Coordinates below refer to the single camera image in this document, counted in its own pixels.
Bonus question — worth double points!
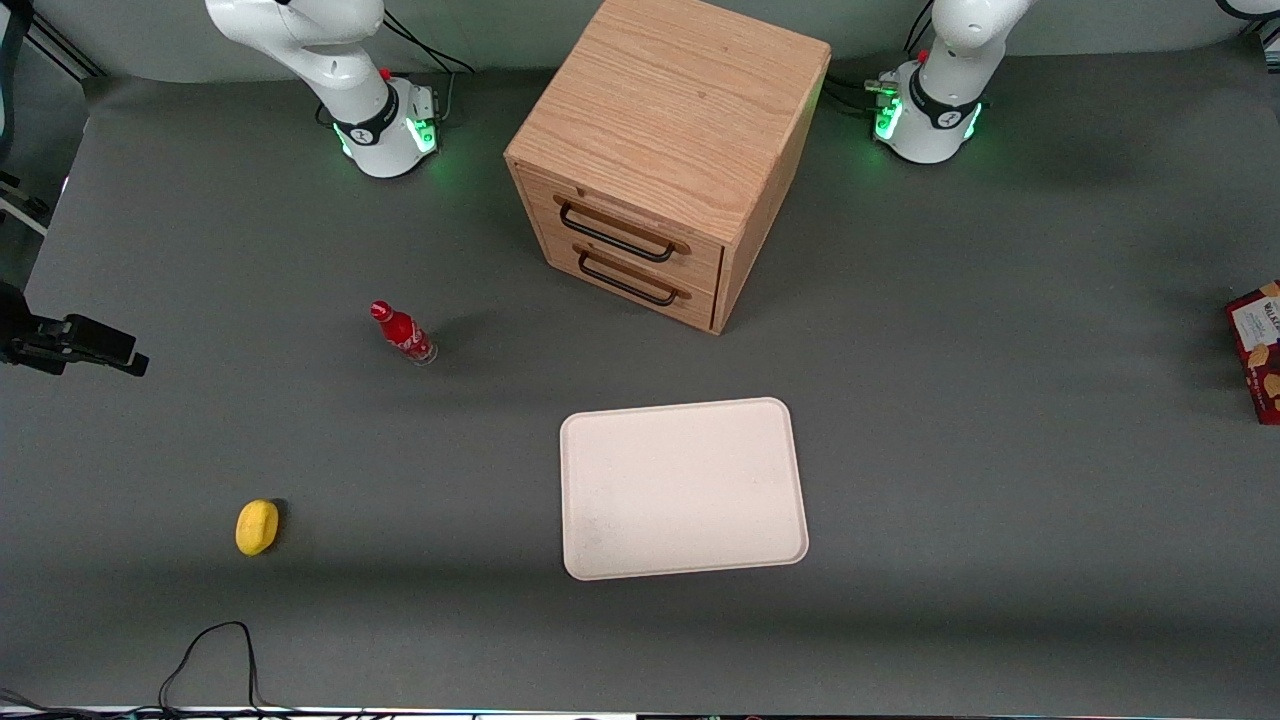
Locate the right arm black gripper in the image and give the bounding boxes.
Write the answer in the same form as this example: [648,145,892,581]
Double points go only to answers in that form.
[0,283,151,378]

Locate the thin black looped cable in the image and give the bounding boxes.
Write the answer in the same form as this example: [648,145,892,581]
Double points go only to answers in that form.
[157,621,301,717]

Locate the yellow lemon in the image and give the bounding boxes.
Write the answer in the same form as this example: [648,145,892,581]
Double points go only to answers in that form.
[235,499,282,557]

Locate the white metal bracket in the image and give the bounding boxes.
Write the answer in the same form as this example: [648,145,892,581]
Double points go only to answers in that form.
[0,172,52,239]

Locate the wooden drawer cabinet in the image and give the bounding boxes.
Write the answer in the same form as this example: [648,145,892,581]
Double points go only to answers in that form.
[503,0,833,336]

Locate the red tartan shortbread cookie box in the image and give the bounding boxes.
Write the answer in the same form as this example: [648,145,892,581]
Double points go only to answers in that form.
[1225,280,1280,427]

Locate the black drawer handle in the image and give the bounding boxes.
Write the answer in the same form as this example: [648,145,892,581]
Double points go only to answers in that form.
[576,250,682,307]
[557,200,680,265]

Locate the wooden drawer front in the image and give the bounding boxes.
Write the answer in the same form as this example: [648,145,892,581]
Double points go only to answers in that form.
[515,165,726,294]
[540,228,723,334]

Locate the red cola bottle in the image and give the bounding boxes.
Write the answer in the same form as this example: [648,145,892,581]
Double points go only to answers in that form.
[369,300,439,367]

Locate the cream plastic tray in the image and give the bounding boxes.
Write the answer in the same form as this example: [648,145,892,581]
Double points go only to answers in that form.
[559,397,810,582]

